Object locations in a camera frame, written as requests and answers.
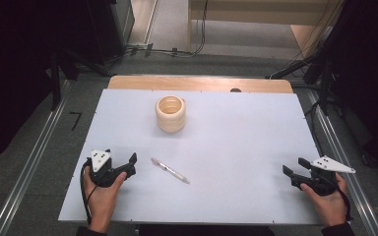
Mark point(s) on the light wooden furniture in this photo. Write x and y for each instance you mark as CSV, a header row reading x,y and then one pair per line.
x,y
242,13

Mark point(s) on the person's left hand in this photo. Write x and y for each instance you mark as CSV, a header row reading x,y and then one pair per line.
x,y
103,200

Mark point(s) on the person's right hand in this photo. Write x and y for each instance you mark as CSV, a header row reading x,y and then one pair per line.
x,y
328,206

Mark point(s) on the ribbed wooden cup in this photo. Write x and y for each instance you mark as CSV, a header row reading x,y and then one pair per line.
x,y
170,114

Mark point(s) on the clear white pen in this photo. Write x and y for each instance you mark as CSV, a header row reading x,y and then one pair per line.
x,y
169,170

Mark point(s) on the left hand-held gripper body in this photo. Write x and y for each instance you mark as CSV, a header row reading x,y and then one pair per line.
x,y
103,173

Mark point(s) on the white table board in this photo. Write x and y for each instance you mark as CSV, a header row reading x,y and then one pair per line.
x,y
236,147

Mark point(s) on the black metal stand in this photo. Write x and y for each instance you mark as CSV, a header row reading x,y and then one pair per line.
x,y
57,78
325,82

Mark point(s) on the wooden table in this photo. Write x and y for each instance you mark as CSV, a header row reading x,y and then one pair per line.
x,y
197,83

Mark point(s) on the metal floor rail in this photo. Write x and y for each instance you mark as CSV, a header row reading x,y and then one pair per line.
x,y
29,170
347,157

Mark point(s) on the black power strip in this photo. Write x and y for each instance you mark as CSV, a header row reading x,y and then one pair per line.
x,y
290,69

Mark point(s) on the dark cabinet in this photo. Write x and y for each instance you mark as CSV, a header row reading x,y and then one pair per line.
x,y
114,26

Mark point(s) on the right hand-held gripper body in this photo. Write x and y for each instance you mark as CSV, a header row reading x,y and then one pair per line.
x,y
323,178

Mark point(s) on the small dark round knob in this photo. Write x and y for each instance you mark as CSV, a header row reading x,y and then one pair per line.
x,y
236,90

